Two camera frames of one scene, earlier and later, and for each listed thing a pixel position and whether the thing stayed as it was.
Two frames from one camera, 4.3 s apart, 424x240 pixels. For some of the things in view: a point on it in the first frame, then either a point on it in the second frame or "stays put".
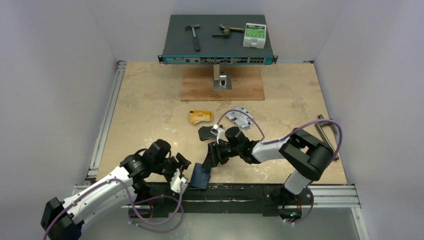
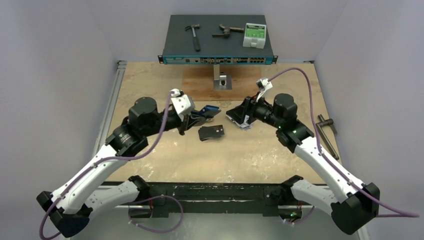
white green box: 255,35 stays put
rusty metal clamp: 226,31 stays put
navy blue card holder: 200,176 → 210,110
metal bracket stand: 222,81 stays put
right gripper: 214,152 → 247,110
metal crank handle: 319,125 stays put
